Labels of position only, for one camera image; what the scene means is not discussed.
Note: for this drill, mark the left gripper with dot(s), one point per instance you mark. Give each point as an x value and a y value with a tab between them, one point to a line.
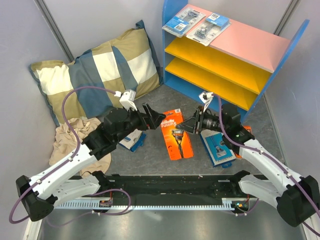
150	120

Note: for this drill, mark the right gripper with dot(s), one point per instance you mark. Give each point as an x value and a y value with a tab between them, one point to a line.
188	124

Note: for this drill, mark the orange Gillette Fusion5 box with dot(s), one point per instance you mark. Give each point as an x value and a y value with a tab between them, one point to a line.
177	141

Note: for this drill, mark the clear blister razor pack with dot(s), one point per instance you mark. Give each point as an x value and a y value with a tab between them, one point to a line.
182	22
210	29

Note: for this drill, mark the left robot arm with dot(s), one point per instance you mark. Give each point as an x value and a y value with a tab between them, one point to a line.
41	193

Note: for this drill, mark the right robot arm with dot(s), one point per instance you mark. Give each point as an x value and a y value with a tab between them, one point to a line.
296	198

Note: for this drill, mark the blue shelf with coloured boards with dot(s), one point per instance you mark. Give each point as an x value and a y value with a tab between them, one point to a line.
238	65

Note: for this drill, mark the white blue razor box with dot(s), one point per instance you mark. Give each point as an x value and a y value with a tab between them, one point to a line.
134	140

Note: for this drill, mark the blue razor box right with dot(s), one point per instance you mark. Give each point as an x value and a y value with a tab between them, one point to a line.
218	152

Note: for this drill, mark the small orange razor box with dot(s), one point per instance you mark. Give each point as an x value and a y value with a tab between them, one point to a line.
249	129

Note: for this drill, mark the checked beige blue pillow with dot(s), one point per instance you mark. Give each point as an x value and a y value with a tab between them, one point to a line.
85	87

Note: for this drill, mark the beige crumpled cloth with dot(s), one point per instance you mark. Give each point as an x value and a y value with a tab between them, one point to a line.
66	142

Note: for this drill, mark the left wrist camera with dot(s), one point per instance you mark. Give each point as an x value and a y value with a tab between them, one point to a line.
126	99

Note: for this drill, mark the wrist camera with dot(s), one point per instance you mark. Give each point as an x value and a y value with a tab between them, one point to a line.
206	98
126	99

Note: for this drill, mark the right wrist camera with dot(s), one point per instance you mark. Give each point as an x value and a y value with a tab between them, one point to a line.
206	98

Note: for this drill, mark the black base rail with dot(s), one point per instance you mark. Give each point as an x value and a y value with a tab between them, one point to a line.
169	189

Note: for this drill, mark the slotted cable duct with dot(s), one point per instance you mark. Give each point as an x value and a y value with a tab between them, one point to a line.
98	203

